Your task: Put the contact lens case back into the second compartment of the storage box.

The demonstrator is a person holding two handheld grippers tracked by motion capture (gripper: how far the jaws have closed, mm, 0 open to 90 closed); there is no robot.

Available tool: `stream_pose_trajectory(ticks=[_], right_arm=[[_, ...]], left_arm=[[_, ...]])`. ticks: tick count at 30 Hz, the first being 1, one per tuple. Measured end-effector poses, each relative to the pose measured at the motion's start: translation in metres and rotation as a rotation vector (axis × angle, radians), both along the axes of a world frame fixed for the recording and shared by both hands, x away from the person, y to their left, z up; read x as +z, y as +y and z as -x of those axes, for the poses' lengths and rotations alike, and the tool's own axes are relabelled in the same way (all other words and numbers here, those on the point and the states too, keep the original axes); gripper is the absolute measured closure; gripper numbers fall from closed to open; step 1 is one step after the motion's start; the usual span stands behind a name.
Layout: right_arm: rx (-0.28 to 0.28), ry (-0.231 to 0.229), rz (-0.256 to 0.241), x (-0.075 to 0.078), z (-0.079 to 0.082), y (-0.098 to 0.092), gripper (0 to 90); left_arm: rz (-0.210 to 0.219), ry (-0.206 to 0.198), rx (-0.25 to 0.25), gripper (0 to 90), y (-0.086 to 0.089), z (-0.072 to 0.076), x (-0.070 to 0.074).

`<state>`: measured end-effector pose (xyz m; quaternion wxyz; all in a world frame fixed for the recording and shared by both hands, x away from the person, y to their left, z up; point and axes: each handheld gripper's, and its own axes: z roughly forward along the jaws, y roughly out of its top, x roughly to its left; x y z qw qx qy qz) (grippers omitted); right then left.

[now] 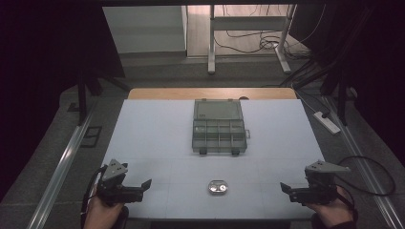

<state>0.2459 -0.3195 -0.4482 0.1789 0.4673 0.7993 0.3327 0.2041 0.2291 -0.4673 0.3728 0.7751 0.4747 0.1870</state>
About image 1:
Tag small oval metal tin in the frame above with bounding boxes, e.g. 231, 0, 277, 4
207, 179, 229, 196

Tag aluminium rail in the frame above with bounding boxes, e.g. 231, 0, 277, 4
26, 103, 98, 229
323, 96, 405, 229

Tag clear plastic compartment organizer box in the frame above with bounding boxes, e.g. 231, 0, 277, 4
191, 98, 251, 156

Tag black plug with cable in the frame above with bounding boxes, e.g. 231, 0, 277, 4
294, 90, 332, 119

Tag black floor cables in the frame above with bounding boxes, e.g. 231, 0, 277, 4
212, 4, 328, 61

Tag white power strip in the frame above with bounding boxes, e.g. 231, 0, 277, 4
312, 111, 342, 135

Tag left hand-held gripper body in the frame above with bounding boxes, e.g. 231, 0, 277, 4
96, 158, 144, 206

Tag white metal table frame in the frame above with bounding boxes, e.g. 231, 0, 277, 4
207, 4, 298, 76

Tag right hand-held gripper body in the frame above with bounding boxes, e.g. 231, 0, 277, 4
288, 159, 352, 206

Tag white cabinet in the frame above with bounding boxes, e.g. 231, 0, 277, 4
101, 5, 188, 54

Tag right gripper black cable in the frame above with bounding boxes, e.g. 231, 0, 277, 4
333, 155, 396, 197

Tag dark curtain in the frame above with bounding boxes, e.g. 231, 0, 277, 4
288, 3, 405, 166
0, 0, 126, 201

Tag white table cover sheet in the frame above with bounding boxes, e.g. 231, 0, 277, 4
100, 98, 327, 221

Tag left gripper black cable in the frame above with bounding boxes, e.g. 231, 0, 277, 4
80, 164, 109, 229

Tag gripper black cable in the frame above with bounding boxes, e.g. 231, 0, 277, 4
333, 155, 396, 197
80, 164, 109, 229

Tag wooden table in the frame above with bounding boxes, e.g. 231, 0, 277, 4
127, 87, 298, 100

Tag person's left hand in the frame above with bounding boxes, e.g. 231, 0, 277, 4
83, 184, 126, 229

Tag black floor frame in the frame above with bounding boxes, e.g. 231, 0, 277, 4
79, 125, 103, 149

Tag black metal stand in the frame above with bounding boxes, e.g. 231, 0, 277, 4
76, 68, 132, 126
319, 71, 352, 127

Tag person's right hand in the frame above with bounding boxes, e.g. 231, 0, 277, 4
306, 185, 355, 229

